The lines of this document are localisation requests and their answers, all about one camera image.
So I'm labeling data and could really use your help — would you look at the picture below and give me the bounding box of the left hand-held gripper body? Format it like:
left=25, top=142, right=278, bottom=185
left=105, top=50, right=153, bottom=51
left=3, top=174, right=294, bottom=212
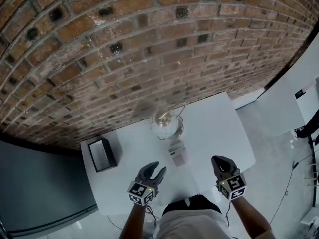
left=127, top=175, right=160, bottom=206

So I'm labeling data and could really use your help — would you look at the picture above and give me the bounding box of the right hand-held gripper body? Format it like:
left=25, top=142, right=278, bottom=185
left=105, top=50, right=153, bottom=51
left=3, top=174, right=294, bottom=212
left=214, top=168, right=248, bottom=201

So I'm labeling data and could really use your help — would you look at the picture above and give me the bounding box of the white calculator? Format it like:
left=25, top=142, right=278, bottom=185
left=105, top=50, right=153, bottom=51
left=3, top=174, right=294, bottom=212
left=167, top=143, right=188, bottom=168

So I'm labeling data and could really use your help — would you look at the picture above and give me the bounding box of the person's right forearm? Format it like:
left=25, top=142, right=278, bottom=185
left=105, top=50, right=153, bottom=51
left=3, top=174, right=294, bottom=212
left=230, top=195, right=274, bottom=239

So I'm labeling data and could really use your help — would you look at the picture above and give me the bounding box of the person's left forearm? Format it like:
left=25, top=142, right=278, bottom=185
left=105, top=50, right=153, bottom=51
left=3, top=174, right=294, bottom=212
left=119, top=203, right=148, bottom=239

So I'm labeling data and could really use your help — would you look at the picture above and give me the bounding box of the black open box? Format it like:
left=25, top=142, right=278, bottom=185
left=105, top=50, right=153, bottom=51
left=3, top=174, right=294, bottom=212
left=87, top=136, right=123, bottom=173

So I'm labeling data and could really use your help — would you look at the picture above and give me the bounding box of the person's white clothed torso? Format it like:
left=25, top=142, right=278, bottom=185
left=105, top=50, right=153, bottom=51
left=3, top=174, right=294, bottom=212
left=152, top=194, right=233, bottom=239

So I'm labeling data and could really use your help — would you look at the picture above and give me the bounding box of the black stand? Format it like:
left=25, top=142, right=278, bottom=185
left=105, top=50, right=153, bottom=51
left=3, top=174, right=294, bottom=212
left=304, top=132, right=319, bottom=206

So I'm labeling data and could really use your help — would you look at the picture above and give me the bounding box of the white board panel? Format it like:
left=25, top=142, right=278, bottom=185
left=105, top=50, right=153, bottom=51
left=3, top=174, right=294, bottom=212
left=258, top=47, right=319, bottom=137

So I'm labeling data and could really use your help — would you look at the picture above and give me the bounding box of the dark grey cabinet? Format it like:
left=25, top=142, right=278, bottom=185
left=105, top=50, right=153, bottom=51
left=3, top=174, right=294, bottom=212
left=0, top=133, right=98, bottom=239

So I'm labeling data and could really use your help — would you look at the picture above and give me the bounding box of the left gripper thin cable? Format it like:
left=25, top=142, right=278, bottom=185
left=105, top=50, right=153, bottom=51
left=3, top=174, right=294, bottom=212
left=145, top=205, right=157, bottom=234

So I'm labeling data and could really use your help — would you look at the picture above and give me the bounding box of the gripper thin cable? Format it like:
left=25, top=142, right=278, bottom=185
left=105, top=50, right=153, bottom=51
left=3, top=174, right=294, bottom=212
left=223, top=200, right=231, bottom=227
left=145, top=205, right=157, bottom=234

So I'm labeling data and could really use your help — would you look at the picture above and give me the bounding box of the right gripper thin cable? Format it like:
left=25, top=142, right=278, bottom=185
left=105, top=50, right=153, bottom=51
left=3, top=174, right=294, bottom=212
left=223, top=200, right=231, bottom=227

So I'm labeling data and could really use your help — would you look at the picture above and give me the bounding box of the black floor cable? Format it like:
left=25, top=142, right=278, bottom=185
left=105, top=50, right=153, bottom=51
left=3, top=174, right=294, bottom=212
left=270, top=155, right=319, bottom=225

